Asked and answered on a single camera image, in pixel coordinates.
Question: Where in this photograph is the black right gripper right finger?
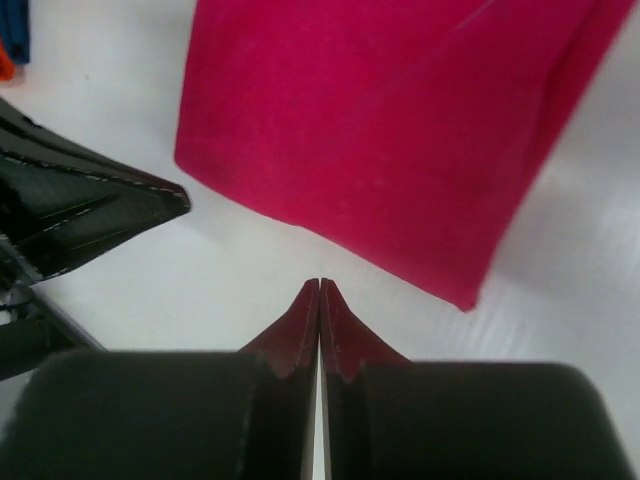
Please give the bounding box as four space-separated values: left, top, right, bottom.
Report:
319 278 410 479

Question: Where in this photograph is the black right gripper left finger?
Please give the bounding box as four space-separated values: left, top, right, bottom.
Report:
238 279 320 479

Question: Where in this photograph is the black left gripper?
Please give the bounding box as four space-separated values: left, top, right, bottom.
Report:
1 101 191 380

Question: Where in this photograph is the magenta t shirt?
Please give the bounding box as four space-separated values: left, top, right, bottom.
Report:
175 0 632 311

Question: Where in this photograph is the orange folded t shirt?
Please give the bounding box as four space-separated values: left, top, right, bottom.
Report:
0 42 15 82

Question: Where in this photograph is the navy blue folded t shirt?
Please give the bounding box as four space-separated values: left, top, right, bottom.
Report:
0 0 30 65

